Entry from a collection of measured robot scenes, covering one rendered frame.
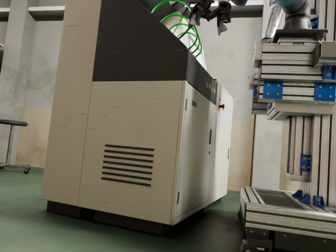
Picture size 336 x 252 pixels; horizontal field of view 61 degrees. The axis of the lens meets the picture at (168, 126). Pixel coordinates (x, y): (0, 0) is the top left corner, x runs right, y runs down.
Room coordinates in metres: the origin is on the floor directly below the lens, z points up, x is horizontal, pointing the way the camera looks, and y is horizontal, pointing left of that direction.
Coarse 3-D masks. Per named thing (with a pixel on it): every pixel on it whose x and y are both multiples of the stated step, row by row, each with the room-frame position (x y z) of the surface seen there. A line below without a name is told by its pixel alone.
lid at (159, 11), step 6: (144, 0) 1.97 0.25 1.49; (150, 0) 1.99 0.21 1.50; (156, 0) 2.01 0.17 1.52; (162, 0) 2.04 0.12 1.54; (186, 0) 2.14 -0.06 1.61; (150, 6) 2.05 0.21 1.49; (162, 6) 2.10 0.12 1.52; (168, 6) 2.13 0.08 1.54; (174, 6) 2.15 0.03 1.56; (180, 6) 2.18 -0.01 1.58; (156, 12) 2.14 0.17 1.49; (162, 12) 2.17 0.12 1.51; (168, 12) 2.19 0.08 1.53; (162, 18) 2.24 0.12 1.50
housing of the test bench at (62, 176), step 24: (72, 0) 1.72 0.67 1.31; (96, 0) 1.64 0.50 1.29; (72, 24) 1.71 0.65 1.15; (96, 24) 1.64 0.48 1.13; (72, 48) 1.70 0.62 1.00; (72, 72) 1.69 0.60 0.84; (72, 96) 1.68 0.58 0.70; (72, 120) 1.67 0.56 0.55; (48, 144) 1.73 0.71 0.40; (72, 144) 1.66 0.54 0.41; (48, 168) 1.72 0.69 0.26; (72, 168) 1.66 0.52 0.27; (48, 192) 1.71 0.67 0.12; (72, 192) 1.65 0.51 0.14
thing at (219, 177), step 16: (176, 16) 2.20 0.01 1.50; (176, 32) 2.19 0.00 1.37; (192, 32) 2.51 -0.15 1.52; (224, 96) 2.31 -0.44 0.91; (224, 112) 2.35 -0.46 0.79; (224, 128) 2.39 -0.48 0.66; (224, 144) 2.44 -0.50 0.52; (224, 160) 2.49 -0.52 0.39; (224, 176) 2.54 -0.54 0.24; (224, 192) 2.60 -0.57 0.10; (208, 208) 2.24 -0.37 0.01
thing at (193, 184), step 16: (192, 96) 1.53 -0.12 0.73; (192, 112) 1.55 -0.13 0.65; (208, 112) 1.87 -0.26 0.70; (192, 128) 1.57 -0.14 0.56; (208, 128) 1.90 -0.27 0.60; (192, 144) 1.60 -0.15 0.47; (208, 144) 1.93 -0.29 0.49; (192, 160) 1.62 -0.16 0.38; (208, 160) 1.97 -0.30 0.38; (192, 176) 1.64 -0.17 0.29; (208, 176) 2.00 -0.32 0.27; (192, 192) 1.67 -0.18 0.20; (176, 208) 1.44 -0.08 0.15
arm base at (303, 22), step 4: (288, 16) 1.34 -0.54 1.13; (292, 16) 1.32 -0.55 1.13; (296, 16) 1.31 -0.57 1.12; (300, 16) 1.30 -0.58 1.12; (304, 16) 1.30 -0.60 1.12; (308, 16) 1.31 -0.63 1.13; (288, 20) 1.33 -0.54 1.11; (292, 20) 1.31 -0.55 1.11; (296, 20) 1.30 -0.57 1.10; (300, 20) 1.30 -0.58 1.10; (304, 20) 1.30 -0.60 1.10; (308, 20) 1.31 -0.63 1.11; (284, 24) 1.36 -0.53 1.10; (288, 24) 1.33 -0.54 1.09; (292, 24) 1.31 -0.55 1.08; (296, 24) 1.30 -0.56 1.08; (300, 24) 1.29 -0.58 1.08; (304, 24) 1.29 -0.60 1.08; (308, 24) 1.31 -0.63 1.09; (284, 28) 1.34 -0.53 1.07; (288, 28) 1.31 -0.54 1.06; (292, 28) 1.30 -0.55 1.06; (296, 28) 1.29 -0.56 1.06; (300, 28) 1.29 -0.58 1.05; (304, 28) 1.28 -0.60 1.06; (308, 28) 1.29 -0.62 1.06
